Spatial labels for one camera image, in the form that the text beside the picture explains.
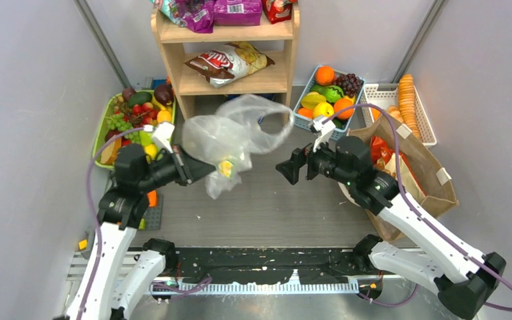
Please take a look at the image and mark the clear plastic bag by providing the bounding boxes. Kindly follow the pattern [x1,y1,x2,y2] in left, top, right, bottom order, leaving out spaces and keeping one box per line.
[182,94,295,199]

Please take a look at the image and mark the orange snack bag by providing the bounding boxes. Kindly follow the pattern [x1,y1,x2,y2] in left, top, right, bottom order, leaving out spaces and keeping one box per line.
[370,135,426,203]

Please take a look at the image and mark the brown burlap grocery bag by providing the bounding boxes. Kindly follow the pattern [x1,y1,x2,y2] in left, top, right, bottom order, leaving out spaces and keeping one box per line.
[347,116,459,218]

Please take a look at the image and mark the Chuba chips bag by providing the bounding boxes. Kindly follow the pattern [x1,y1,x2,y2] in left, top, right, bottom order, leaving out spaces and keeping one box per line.
[184,41,275,88]

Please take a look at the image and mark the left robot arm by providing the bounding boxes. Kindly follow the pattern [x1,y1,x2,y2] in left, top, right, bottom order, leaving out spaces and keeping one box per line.
[61,144,215,319]

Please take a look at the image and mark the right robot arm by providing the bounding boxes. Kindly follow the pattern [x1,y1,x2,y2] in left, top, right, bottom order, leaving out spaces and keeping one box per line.
[276,136,506,319]

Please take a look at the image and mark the yellow mango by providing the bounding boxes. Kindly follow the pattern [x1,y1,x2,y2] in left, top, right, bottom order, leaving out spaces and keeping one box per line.
[143,143,159,162]

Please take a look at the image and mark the orange curved toy track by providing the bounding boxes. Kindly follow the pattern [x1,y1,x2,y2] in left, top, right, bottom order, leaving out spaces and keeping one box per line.
[147,190,158,207]

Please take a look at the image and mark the green apple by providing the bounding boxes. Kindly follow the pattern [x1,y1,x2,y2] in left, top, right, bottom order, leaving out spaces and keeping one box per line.
[139,131,154,147]

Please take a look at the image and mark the orange fruit lower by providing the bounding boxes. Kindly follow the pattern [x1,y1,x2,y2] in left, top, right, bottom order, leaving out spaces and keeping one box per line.
[333,98,355,120]

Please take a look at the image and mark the orange fruit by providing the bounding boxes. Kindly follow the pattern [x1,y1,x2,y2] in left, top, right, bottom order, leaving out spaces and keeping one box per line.
[333,98,355,120]
[315,65,335,86]

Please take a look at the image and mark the green grape bunch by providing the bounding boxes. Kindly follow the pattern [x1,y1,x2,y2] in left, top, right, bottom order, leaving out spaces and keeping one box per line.
[107,113,140,143]

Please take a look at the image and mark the blue fruit basket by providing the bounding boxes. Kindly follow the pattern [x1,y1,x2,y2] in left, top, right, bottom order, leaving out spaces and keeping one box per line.
[294,65,365,141]

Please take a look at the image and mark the orange bread loaf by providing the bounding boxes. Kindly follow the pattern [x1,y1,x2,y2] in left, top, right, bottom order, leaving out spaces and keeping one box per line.
[370,107,381,122]

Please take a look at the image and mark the avocado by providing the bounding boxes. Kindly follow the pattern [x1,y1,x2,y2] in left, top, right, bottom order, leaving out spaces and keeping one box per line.
[127,91,153,107]

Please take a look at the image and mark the dark grape bunch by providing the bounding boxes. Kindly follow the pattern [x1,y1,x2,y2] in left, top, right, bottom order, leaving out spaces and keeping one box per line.
[334,73,364,97]

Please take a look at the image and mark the white bread basket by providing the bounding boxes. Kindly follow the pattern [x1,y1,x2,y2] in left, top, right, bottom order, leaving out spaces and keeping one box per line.
[359,83,437,149]

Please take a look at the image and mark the blue snack bag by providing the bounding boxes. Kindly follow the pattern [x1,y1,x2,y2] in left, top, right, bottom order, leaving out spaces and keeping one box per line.
[225,93,255,102]

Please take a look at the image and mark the orange fruit top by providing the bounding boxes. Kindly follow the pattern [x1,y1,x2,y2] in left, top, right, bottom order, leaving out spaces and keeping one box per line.
[315,65,335,86]

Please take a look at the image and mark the small croissant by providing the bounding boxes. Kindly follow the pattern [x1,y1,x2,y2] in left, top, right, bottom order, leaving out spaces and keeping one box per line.
[386,105,404,123]

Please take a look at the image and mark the green fruit tray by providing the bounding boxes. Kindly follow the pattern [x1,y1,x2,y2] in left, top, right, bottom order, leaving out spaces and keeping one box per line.
[92,85,177,170]

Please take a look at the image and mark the stacked round crackers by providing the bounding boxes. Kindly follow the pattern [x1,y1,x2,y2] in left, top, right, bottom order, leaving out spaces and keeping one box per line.
[398,74,421,139]

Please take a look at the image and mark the wooden shelf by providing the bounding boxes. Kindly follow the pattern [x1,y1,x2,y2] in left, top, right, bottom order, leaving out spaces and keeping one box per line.
[151,3,300,119]

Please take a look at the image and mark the purple snack bag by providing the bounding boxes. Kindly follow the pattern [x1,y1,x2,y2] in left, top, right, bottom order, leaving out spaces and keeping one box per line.
[151,0,215,33]

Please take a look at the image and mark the red snack bag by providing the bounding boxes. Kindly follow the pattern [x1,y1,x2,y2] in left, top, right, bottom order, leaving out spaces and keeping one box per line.
[261,0,297,24]

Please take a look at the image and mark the magenta snack bag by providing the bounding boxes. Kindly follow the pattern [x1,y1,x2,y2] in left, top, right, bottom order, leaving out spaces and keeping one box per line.
[213,0,262,26]

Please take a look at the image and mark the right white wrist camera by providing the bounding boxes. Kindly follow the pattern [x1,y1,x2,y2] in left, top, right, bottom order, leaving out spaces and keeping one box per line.
[309,117,336,152]

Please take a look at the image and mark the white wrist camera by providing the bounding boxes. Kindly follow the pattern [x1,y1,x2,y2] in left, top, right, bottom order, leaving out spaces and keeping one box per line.
[309,117,336,152]
[143,121,175,153]

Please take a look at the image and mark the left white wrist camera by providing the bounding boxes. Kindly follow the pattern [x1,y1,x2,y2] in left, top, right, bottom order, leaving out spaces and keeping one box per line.
[143,121,175,153]

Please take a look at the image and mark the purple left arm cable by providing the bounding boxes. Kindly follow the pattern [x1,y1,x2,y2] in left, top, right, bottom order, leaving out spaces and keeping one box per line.
[75,127,155,320]

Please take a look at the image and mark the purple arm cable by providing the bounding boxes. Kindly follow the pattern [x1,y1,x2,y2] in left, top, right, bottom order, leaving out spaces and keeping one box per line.
[75,127,155,320]
[322,103,512,313]

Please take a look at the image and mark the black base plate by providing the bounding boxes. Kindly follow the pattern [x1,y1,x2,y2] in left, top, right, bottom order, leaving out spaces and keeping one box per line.
[164,247,379,285]

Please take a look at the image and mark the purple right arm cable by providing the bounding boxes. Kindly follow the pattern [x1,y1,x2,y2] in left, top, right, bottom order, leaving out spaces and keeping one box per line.
[322,103,512,313]

